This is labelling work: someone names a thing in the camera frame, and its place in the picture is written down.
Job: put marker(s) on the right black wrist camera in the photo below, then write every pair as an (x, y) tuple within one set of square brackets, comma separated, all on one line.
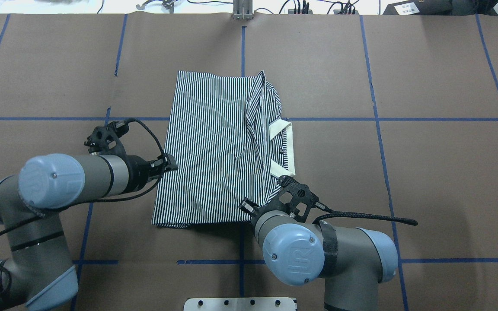
[(294, 198)]

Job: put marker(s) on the striped polo shirt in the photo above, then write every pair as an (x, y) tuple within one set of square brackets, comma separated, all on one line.
[(230, 143)]

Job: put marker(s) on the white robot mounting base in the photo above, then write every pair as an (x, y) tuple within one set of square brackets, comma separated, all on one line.
[(241, 304)]

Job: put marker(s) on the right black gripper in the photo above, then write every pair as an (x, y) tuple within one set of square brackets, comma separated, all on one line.
[(246, 207)]

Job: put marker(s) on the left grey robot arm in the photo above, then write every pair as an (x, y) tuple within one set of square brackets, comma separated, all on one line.
[(40, 273)]

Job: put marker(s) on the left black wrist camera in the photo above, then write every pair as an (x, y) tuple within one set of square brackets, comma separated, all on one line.
[(104, 140)]

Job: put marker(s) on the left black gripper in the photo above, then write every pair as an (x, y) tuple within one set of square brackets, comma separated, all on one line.
[(136, 171)]

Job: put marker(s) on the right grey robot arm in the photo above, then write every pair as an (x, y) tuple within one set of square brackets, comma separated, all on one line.
[(352, 261)]

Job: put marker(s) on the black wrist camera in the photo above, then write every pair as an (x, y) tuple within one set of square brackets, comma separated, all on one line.
[(294, 198), (104, 140)]

